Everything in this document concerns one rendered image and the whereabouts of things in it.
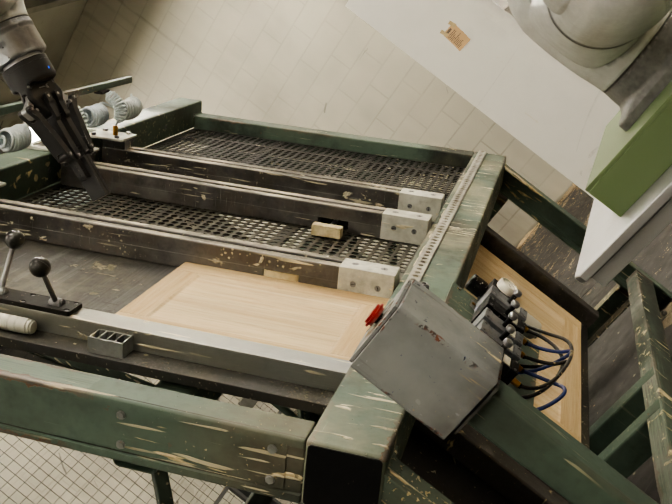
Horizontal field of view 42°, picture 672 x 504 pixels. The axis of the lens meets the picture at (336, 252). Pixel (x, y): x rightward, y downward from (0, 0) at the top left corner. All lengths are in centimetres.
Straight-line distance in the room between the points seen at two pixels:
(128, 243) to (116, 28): 629
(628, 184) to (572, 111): 433
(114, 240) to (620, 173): 122
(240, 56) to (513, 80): 291
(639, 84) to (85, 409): 96
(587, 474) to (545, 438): 8
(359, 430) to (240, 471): 19
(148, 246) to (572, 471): 115
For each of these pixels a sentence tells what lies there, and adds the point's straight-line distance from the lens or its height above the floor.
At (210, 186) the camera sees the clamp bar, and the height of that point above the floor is 145.
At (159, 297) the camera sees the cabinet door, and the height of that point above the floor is 128.
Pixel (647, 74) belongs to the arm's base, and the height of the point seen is 84.
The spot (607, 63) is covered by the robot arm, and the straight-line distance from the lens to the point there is 135.
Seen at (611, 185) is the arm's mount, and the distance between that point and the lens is 129.
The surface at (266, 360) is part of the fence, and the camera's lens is 155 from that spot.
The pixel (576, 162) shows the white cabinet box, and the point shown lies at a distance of 570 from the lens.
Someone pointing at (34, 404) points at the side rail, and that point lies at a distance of 148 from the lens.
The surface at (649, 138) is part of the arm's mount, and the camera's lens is 127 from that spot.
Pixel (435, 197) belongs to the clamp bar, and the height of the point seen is 94.
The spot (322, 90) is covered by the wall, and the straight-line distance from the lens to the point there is 751.
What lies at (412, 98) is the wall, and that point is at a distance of 728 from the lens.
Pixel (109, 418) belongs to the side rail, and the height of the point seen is 116.
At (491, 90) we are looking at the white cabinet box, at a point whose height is 99.
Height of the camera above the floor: 101
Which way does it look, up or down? 1 degrees up
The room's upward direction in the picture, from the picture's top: 52 degrees counter-clockwise
